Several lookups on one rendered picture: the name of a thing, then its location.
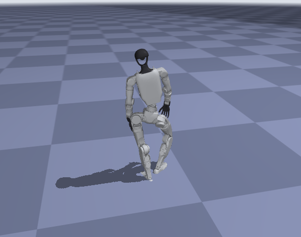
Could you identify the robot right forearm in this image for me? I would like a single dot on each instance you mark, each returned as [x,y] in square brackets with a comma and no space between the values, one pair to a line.
[167,97]

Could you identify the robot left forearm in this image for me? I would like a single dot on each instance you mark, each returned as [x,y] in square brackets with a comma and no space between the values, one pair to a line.
[129,110]

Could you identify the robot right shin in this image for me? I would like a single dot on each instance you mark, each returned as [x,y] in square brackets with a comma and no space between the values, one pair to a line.
[164,150]

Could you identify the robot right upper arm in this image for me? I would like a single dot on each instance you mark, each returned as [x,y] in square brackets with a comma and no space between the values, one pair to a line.
[165,79]

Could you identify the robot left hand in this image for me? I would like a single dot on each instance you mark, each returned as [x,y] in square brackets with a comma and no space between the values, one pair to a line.
[128,119]

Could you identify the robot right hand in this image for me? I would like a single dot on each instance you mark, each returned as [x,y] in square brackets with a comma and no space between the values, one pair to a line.
[166,109]

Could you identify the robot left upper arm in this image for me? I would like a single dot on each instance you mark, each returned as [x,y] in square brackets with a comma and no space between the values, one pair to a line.
[130,82]

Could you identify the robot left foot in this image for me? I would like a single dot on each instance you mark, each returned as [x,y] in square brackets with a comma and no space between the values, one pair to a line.
[144,174]

